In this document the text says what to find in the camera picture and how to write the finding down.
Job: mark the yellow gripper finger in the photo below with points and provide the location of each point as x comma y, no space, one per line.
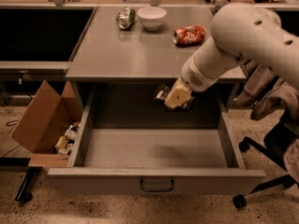
179,95

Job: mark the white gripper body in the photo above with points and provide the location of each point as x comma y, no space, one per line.
193,76

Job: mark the black rxbar chocolate bar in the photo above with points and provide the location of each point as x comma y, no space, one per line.
161,93

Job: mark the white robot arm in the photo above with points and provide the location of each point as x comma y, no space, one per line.
239,32

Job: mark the grey open top drawer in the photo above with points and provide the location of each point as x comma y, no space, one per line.
114,150

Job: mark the crushed orange soda can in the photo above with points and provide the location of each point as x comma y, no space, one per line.
189,35

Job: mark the grey metal cabinet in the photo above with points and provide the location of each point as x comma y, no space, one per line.
128,68

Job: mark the white ceramic bowl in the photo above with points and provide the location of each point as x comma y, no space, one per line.
151,18

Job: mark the grey jacket on chair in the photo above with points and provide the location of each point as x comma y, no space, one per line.
266,91

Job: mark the crushed green soda can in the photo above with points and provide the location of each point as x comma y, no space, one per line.
125,18

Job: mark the black office chair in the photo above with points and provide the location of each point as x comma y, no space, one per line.
275,144

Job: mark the trash items in box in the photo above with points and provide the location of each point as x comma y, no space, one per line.
66,142

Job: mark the brown cardboard box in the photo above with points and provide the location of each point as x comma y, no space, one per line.
45,121

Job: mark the black table leg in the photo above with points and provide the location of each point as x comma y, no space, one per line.
24,194

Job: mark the black drawer handle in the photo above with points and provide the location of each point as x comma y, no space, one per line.
156,185

